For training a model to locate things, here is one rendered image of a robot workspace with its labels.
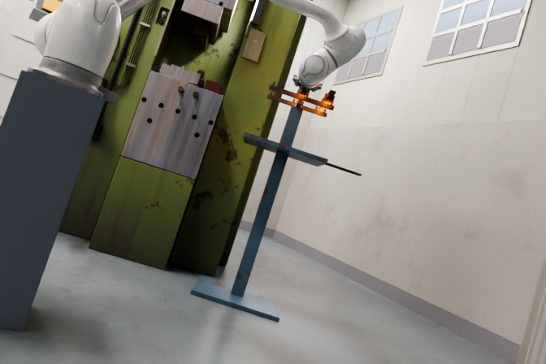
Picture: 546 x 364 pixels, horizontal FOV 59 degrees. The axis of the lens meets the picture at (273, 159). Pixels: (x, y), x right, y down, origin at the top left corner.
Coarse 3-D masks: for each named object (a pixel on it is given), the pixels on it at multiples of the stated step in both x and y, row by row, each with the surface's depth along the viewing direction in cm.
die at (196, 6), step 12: (192, 0) 251; (204, 0) 252; (192, 12) 250; (204, 12) 251; (216, 12) 252; (192, 24) 268; (204, 24) 261; (216, 24) 254; (192, 36) 290; (216, 36) 282
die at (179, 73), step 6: (162, 66) 247; (168, 66) 248; (174, 66) 248; (162, 72) 247; (168, 72) 247; (174, 72) 248; (180, 72) 248; (186, 72) 249; (192, 72) 249; (180, 78) 248; (186, 78) 249; (192, 78) 249; (198, 78) 250
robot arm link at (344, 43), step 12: (276, 0) 168; (288, 0) 168; (300, 0) 170; (300, 12) 173; (312, 12) 174; (324, 12) 175; (324, 24) 178; (336, 24) 178; (324, 36) 183; (336, 36) 178; (348, 36) 179; (360, 36) 181; (336, 48) 180; (348, 48) 181; (360, 48) 183; (336, 60) 181; (348, 60) 184
